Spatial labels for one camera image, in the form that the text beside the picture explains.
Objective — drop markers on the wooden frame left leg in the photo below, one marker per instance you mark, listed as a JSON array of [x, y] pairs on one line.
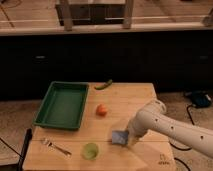
[[66, 15]]

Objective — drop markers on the dark blue floor device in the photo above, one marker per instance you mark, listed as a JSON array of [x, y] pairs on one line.
[[200, 99]]

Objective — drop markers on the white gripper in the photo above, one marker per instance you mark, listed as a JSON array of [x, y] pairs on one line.
[[132, 137]]

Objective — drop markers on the silver metal fork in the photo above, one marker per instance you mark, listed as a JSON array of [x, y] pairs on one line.
[[50, 144]]

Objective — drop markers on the green chili pepper toy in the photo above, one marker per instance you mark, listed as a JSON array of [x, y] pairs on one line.
[[104, 85]]

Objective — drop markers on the light green cup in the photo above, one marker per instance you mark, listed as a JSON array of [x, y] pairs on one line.
[[90, 151]]

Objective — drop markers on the green plastic tray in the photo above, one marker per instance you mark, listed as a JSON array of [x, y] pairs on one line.
[[63, 106]]

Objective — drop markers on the blue sponge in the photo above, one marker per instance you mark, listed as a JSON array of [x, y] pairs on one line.
[[119, 137]]

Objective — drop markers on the wooden frame leg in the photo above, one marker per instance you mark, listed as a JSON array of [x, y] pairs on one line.
[[128, 11], [66, 15]]

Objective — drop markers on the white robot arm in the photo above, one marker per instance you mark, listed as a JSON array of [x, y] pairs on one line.
[[152, 116]]

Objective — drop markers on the wooden frame right leg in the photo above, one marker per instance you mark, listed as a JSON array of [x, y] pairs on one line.
[[128, 11]]

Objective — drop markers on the orange tomato toy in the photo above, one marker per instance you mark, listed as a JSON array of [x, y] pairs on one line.
[[101, 110]]

